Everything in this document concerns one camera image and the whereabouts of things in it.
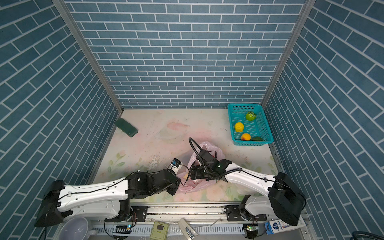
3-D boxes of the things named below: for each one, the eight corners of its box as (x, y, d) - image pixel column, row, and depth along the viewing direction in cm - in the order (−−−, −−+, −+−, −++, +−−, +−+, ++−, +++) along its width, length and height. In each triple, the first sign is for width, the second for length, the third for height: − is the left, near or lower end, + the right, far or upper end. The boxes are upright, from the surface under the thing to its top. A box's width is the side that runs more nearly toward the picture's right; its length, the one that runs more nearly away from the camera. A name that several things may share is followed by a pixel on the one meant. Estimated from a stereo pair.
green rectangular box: (113, 124, 114) (112, 122, 112) (122, 118, 118) (121, 116, 116) (131, 137, 106) (130, 135, 104) (139, 130, 110) (138, 128, 108)
